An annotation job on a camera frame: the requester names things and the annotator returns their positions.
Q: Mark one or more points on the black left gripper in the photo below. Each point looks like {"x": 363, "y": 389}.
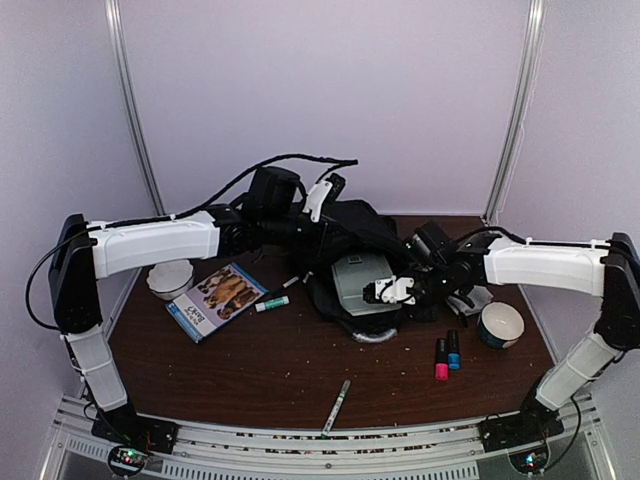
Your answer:
{"x": 317, "y": 245}

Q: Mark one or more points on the right aluminium corner post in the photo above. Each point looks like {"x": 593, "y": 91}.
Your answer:
{"x": 522, "y": 98}

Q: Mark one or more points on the pink capped black highlighter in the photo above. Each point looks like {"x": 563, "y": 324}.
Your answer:
{"x": 441, "y": 360}

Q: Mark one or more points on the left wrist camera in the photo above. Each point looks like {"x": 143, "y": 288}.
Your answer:
{"x": 271, "y": 192}

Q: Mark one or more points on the left aluminium corner post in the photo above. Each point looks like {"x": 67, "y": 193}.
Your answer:
{"x": 118, "y": 41}

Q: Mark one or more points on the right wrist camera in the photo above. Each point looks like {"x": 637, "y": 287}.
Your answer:
{"x": 430, "y": 245}

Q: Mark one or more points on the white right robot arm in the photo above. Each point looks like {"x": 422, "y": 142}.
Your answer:
{"x": 599, "y": 277}

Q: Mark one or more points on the black student backpack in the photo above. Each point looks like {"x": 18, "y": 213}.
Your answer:
{"x": 351, "y": 247}

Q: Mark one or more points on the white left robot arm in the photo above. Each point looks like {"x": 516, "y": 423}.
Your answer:
{"x": 88, "y": 253}

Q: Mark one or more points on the white plastic pouch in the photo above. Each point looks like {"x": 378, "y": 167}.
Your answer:
{"x": 465, "y": 305}

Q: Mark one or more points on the small black pen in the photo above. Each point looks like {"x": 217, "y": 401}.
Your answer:
{"x": 299, "y": 278}

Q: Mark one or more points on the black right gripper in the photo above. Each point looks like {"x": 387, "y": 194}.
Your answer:
{"x": 432, "y": 308}

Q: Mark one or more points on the thin green white pen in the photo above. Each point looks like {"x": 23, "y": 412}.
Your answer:
{"x": 334, "y": 412}

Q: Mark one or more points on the blue white ceramic bowl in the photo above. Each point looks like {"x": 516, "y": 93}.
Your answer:
{"x": 500, "y": 325}

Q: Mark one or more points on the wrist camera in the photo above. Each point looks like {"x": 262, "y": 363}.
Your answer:
{"x": 271, "y": 192}
{"x": 430, "y": 245}

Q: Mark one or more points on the aluminium corner post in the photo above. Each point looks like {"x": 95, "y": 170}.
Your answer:
{"x": 522, "y": 98}
{"x": 118, "y": 41}

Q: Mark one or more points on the blue dog picture book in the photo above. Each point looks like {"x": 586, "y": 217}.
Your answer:
{"x": 215, "y": 301}

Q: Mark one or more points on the blue capped black highlighter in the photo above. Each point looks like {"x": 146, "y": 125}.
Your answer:
{"x": 453, "y": 350}

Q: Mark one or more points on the grey plastic-wrapped book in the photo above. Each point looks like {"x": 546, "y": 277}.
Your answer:
{"x": 352, "y": 273}

